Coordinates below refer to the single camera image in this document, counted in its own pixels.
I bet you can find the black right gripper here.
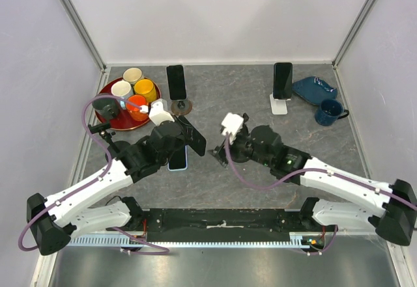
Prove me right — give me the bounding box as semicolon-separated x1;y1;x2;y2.
207;128;272;168

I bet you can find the black phone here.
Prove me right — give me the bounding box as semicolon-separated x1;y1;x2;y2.
166;65;187;101
177;116;207;157
272;62;293;100

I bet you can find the light blue cased phone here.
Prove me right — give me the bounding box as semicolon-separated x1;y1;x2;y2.
167;146;188;171

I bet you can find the black round-base phone stand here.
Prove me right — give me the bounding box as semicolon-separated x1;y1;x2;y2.
88;121;130;158

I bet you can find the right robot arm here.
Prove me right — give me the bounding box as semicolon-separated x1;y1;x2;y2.
210;126;416;246

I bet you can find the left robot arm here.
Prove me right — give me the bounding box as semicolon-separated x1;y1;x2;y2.
24;117;205;256

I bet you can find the round wooden phone stand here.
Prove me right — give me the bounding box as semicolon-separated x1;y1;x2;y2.
171;100;192;116

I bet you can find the white phone stand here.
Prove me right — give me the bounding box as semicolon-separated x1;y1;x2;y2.
269;94;288;115

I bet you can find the black phone on white stand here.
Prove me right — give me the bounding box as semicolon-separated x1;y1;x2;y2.
272;62;293;100

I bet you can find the orange mug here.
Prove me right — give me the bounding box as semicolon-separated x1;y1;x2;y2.
126;95;148;122

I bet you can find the red round tray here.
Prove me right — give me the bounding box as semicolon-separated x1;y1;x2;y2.
94;77;161;131

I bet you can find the yellow mug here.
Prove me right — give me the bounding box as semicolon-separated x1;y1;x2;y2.
134;79;158;103

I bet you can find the cream beige mug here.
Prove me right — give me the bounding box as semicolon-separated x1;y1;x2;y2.
122;68;144;86

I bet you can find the dark green mug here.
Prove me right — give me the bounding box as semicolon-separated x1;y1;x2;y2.
92;98;120;120

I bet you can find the blue shell-shaped plate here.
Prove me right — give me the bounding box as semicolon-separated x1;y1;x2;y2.
292;76;338;105

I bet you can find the dark blue ceramic mug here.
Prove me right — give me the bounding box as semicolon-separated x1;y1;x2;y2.
315;99;350;126

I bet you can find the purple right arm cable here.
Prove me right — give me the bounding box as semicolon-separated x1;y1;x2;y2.
223;132;417;255

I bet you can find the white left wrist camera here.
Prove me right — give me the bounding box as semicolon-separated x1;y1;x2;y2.
139;98;175;126

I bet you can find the white mug blue handle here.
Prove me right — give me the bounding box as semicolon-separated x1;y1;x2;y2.
111;79;134;110

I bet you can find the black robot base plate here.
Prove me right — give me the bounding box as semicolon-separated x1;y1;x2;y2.
128;208;323;243

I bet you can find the light blue cable duct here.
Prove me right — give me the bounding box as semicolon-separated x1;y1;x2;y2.
67;233;315;249

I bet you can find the aluminium corner frame post left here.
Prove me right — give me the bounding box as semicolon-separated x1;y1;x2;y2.
59;0;107;72

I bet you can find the aluminium corner frame post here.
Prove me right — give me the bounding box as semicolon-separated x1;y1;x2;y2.
332;0;377;69
59;0;107;72

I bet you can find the aluminium corner frame post right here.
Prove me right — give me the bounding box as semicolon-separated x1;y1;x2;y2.
332;0;377;69

